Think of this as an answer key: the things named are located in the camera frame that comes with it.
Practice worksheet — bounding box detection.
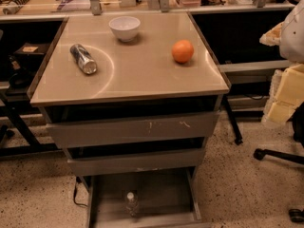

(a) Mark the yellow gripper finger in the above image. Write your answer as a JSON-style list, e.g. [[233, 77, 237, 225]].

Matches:
[[264, 64, 304, 124], [259, 23, 283, 47]]

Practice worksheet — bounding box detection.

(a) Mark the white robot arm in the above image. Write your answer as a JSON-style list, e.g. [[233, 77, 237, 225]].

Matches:
[[259, 0, 304, 127]]

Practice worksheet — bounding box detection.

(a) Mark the middle grey drawer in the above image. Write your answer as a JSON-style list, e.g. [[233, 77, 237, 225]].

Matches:
[[64, 148, 204, 176]]

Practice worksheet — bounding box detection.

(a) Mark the grey drawer cabinet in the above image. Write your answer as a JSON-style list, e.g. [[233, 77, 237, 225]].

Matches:
[[27, 11, 231, 228]]

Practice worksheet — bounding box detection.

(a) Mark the open bottom grey drawer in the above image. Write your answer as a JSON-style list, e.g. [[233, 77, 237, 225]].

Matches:
[[86, 168, 201, 228]]

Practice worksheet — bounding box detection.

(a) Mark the top grey drawer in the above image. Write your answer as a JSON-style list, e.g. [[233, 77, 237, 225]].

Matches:
[[47, 111, 219, 148]]

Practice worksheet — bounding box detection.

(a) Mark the orange fruit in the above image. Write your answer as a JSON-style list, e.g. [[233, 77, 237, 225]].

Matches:
[[171, 40, 194, 64]]

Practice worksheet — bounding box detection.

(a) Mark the black office chair base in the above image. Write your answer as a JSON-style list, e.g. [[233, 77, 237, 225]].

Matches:
[[254, 104, 304, 223]]

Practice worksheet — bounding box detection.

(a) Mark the white ceramic bowl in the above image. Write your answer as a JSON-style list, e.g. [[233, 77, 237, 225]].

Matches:
[[108, 16, 141, 42]]

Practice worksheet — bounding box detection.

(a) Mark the silver blue drink can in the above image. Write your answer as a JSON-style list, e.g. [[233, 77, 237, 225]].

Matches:
[[69, 44, 97, 75]]

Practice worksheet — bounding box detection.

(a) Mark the black desk leg frame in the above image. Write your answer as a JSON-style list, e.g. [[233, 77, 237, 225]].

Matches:
[[222, 95, 243, 145]]

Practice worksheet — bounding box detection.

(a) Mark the black cable on floor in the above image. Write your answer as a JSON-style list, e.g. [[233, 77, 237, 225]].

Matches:
[[72, 177, 88, 209]]

